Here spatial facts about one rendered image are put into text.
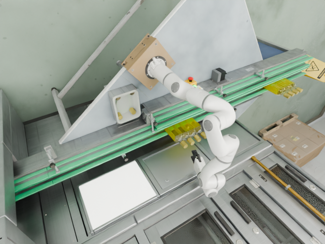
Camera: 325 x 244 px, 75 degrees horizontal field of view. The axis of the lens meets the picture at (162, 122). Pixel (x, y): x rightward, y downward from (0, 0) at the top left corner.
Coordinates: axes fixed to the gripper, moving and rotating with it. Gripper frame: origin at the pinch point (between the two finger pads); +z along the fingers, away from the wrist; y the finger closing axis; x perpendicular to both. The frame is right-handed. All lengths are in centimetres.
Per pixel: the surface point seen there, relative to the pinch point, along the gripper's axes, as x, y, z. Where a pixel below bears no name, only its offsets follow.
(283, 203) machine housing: -44, -15, -37
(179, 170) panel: 9.2, -13.0, 0.3
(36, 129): 115, -17, 73
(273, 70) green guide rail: -98, 15, 63
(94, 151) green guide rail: 62, 3, 17
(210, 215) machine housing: 0.3, -16.8, -32.3
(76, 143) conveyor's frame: 73, 5, 25
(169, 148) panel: 11.1, -13.0, 21.1
